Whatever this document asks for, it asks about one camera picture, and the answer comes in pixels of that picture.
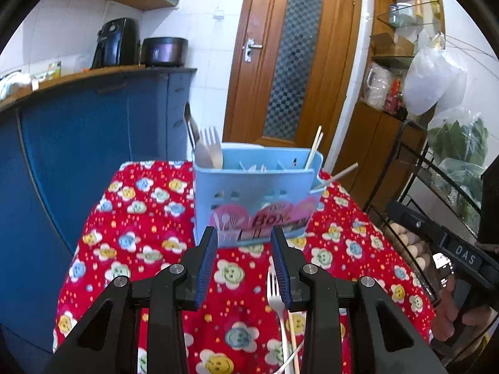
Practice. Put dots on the bag of green vegetables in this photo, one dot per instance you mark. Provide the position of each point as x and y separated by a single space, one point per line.
460 136
466 187

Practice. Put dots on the metal serving spoon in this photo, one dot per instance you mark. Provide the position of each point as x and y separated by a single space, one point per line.
190 124

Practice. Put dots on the red floral tablecloth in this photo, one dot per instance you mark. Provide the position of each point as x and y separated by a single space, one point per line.
128 241

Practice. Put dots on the blue plastic utensil box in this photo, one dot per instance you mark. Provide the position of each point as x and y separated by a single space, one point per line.
253 194

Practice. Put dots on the yellow bottle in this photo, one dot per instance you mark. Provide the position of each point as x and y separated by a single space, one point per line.
435 7

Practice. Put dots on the person's right hand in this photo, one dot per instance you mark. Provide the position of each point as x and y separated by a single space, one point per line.
454 311

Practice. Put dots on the white plastic container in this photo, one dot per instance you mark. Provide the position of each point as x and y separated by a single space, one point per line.
241 146

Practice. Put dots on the white plastic fork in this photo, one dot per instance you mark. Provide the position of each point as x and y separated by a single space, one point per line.
278 311

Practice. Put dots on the blue kitchen counter cabinet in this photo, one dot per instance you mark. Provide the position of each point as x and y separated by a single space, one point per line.
78 144

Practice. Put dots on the white cloth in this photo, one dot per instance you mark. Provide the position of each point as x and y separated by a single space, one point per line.
13 83

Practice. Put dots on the wooden chopstick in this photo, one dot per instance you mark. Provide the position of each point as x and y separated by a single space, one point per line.
312 152
293 339
339 173
316 150

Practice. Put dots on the black air fryer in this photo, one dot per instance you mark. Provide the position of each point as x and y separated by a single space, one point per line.
115 45

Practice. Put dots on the pile of eggs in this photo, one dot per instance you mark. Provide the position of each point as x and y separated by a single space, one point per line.
409 247

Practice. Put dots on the cardboard box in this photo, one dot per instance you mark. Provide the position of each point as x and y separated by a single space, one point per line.
390 45

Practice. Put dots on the red bottle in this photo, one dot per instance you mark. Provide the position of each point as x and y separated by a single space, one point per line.
393 95

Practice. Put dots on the orange bottle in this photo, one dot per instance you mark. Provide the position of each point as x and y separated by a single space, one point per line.
418 4

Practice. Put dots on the dark rice cooker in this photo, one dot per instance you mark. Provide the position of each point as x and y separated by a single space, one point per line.
163 52

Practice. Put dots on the white plastic bag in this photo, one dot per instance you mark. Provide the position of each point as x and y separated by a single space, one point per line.
432 81

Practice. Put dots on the wooden shelf unit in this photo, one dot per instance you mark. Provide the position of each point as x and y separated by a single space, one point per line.
362 148

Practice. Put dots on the dark glass bottle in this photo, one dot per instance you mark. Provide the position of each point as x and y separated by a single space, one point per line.
401 109

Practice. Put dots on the wooden spoon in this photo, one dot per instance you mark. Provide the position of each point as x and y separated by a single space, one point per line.
202 156

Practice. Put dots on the wooden door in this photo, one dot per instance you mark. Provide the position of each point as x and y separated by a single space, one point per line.
253 85

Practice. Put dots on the white light switch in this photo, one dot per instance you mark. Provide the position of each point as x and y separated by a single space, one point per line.
219 14

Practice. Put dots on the white plastic jug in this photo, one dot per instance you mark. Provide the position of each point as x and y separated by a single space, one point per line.
376 87

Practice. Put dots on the wooden fork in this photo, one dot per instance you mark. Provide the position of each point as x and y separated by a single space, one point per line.
213 144

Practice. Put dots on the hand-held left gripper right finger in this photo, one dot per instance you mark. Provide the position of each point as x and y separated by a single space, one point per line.
281 268

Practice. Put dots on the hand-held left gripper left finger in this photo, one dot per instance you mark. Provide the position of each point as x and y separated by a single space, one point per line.
206 268

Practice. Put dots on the small lidded jar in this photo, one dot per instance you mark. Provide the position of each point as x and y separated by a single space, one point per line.
394 15

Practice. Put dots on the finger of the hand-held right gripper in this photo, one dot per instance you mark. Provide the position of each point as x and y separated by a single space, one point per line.
413 222

